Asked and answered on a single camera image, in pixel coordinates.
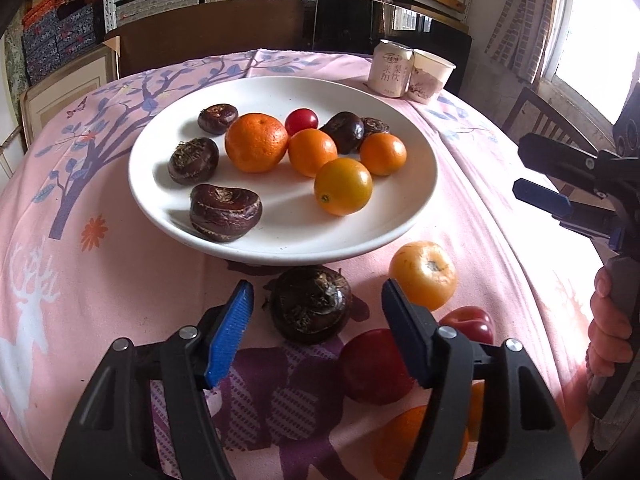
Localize stack of orange patterned boxes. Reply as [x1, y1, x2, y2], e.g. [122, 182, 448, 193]
[20, 0, 101, 21]

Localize orange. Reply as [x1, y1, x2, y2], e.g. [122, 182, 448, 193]
[466, 381, 486, 442]

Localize beige drink can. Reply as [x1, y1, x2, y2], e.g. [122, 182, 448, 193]
[368, 39, 415, 98]

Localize large orange mandarin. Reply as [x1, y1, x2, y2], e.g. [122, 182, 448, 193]
[224, 113, 290, 174]

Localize mottled leaning panel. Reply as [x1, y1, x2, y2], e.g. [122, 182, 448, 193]
[2, 35, 26, 96]

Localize framed picture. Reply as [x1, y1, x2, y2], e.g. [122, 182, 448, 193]
[20, 45, 118, 133]

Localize black glossy cabinet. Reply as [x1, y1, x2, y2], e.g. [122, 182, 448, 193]
[312, 0, 473, 96]

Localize brick patterned curtain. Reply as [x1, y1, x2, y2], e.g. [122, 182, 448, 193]
[485, 0, 571, 83]

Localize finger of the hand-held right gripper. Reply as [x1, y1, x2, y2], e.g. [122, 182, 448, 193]
[517, 132, 608, 183]
[512, 177, 621, 248]

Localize dark water chestnut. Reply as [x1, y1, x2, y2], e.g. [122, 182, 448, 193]
[197, 103, 239, 135]
[361, 117, 391, 138]
[189, 183, 263, 243]
[167, 137, 220, 185]
[320, 111, 365, 155]
[270, 266, 353, 346]

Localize stack of blue patterned boxes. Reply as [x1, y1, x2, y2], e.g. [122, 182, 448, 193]
[22, 2, 103, 86]

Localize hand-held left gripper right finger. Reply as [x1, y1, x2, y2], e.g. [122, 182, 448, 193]
[381, 277, 583, 480]

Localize dark wooden chair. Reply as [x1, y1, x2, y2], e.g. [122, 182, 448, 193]
[502, 86, 598, 153]

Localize white paper cup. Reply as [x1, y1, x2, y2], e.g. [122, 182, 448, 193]
[406, 49, 457, 106]

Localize bright window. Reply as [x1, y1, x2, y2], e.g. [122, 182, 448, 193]
[542, 0, 640, 126]

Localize stack of grey patterned boxes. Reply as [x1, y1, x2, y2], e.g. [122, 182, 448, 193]
[115, 0, 241, 18]

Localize small orange mandarin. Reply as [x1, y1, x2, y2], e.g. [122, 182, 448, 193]
[359, 132, 408, 177]

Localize person's right hand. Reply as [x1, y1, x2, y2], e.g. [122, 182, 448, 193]
[585, 262, 634, 379]

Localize orange tomato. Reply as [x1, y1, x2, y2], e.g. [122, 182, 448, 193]
[388, 241, 459, 312]

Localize yellow citrus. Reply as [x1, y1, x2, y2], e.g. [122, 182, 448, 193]
[314, 157, 374, 217]

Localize white ceramic plate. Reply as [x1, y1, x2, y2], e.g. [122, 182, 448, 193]
[128, 76, 439, 267]

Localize red cherry tomato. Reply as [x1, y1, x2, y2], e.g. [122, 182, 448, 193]
[284, 108, 319, 137]

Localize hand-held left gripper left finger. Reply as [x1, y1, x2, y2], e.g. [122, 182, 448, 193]
[51, 280, 255, 480]

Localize brown wooden board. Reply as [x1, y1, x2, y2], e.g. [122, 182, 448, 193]
[102, 0, 313, 78]

